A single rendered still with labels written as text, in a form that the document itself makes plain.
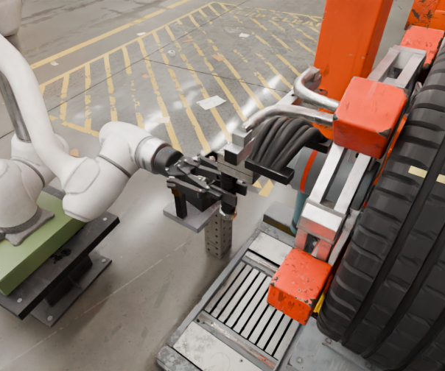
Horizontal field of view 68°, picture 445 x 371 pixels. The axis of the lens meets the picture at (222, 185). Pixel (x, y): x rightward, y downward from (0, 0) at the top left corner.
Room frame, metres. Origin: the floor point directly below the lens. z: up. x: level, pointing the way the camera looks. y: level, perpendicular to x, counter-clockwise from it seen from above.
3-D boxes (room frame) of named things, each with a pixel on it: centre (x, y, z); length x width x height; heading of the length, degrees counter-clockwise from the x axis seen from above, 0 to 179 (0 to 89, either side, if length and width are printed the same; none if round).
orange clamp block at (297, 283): (0.30, -0.13, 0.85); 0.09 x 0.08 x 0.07; 146
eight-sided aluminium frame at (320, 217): (0.56, -0.30, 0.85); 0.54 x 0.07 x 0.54; 146
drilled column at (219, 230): (1.00, 0.02, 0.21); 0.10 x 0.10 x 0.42; 56
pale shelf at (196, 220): (0.98, 0.04, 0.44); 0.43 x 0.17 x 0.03; 146
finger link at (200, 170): (0.62, 0.05, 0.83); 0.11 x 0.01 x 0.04; 67
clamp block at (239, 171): (0.54, -0.04, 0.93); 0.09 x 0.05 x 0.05; 56
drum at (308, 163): (0.60, -0.24, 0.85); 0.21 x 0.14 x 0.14; 56
